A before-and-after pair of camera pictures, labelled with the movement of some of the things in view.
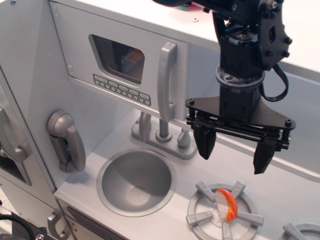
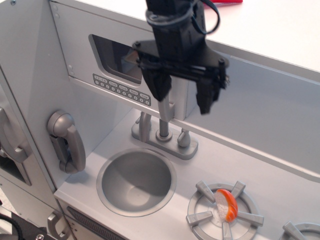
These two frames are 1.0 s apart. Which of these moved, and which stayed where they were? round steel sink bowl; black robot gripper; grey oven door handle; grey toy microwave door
Moved: black robot gripper
Stayed: grey oven door handle; round steel sink bowl; grey toy microwave door
